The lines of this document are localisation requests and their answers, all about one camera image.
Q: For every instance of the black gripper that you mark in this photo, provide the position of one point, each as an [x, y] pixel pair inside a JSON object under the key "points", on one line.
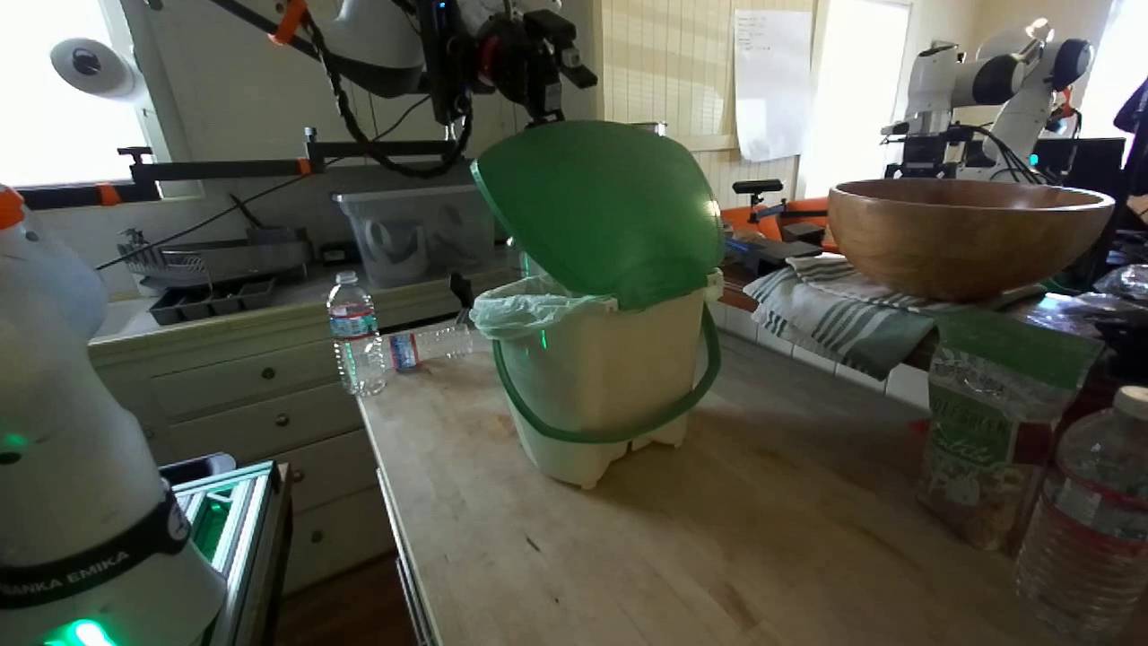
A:
{"points": [[507, 46]]}

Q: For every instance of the green bin lid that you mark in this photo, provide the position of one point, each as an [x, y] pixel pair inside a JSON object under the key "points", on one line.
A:
{"points": [[613, 203]]}

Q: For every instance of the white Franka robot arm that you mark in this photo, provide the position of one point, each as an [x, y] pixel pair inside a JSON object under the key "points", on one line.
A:
{"points": [[72, 417]]}

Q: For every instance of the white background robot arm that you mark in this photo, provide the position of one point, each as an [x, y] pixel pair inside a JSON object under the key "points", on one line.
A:
{"points": [[970, 78]]}

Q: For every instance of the translucent green bin liner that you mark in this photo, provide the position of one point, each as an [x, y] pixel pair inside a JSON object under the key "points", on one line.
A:
{"points": [[525, 311]]}

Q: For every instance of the white compost bin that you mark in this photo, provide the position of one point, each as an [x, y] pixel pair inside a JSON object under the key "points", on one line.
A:
{"points": [[597, 383]]}

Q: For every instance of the clear plastic storage tub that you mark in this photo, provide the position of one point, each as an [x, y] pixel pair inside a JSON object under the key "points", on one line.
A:
{"points": [[418, 234]]}

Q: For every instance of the white paper list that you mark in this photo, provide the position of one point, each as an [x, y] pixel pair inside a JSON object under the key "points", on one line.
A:
{"points": [[773, 82]]}

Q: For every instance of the orange black clamp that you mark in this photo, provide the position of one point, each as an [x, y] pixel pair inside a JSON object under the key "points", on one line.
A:
{"points": [[773, 215]]}

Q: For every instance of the clear plastic water bottle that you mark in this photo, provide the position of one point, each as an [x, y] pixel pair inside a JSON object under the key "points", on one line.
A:
{"points": [[358, 342], [1090, 524]]}

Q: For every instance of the black parts tray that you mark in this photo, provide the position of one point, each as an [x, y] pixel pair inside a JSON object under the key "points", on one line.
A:
{"points": [[216, 301]]}

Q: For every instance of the wooden bowl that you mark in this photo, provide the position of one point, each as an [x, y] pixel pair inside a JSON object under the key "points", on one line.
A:
{"points": [[970, 239]]}

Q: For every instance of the cream drawer cabinet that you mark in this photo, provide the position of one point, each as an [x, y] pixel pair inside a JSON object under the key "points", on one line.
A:
{"points": [[237, 405]]}

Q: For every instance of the white tape roll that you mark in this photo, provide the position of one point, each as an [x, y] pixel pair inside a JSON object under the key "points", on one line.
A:
{"points": [[90, 64]]}

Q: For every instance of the green snack bag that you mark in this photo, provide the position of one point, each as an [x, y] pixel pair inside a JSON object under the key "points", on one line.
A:
{"points": [[991, 432]]}

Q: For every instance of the black clamp rail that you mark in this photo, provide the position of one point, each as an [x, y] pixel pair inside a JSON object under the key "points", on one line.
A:
{"points": [[226, 166]]}

